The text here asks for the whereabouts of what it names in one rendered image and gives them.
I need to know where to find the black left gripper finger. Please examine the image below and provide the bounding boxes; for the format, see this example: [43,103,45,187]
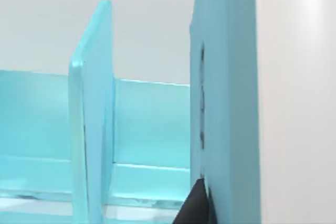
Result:
[173,177,218,224]

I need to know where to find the light blue book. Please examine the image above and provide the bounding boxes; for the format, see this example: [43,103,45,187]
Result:
[189,0,264,224]

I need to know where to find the light blue rack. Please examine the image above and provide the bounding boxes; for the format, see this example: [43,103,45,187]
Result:
[0,0,191,224]

